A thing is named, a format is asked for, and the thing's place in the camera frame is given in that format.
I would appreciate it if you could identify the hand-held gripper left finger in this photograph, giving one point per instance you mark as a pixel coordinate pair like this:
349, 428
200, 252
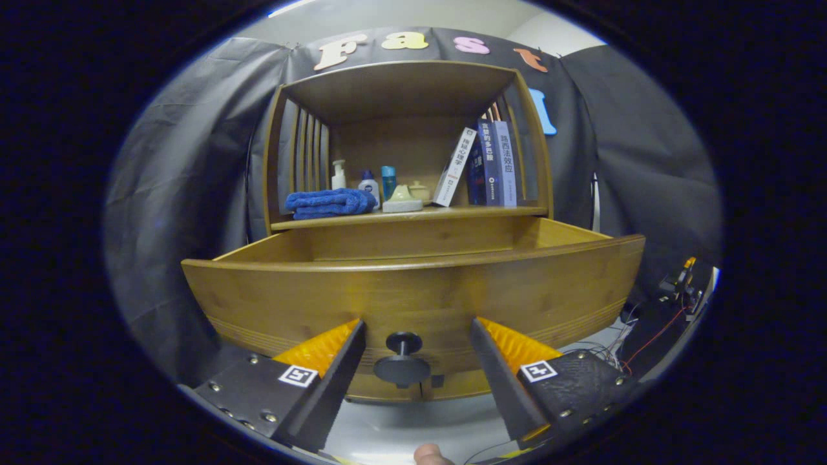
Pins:
329, 387

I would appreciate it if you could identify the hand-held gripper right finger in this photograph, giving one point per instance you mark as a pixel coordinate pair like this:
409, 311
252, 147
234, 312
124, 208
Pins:
501, 381

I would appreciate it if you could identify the black round drawer knob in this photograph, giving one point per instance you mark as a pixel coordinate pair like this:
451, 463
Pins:
402, 370

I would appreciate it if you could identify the wooden drawer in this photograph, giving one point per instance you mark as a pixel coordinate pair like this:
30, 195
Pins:
291, 297

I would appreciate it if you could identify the pale green soap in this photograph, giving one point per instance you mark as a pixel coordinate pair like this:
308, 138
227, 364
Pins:
402, 205

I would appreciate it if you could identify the wooden cabinet door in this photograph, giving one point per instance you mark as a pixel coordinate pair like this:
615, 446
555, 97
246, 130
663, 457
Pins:
465, 386
375, 392

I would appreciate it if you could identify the wooden countertop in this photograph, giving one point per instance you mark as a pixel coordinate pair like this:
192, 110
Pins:
478, 211

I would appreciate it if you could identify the wooden cabinet with shelf hutch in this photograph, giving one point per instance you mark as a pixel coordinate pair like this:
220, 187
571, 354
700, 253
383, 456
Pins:
400, 90

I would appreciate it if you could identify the blue folded towel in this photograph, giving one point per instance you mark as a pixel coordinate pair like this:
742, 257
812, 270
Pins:
329, 202

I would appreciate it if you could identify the white bottle with blue cap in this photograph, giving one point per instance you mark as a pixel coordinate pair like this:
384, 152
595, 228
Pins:
369, 187

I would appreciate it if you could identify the beige lidded teacup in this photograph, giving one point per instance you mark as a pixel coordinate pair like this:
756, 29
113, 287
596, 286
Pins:
421, 192

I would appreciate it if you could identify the white pump bottle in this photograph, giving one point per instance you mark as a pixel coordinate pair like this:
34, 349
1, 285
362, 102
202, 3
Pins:
338, 179

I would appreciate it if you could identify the dark blue book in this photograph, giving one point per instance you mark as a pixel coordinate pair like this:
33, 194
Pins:
484, 168

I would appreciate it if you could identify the clear blue bottle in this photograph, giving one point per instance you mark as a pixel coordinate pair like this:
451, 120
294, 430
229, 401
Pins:
388, 181

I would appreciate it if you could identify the white book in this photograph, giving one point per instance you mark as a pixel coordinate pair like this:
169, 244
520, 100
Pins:
454, 171

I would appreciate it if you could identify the light blue book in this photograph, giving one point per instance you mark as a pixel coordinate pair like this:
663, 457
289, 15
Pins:
506, 165

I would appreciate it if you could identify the black backdrop cloth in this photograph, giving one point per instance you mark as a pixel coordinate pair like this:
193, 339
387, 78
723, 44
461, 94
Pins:
194, 194

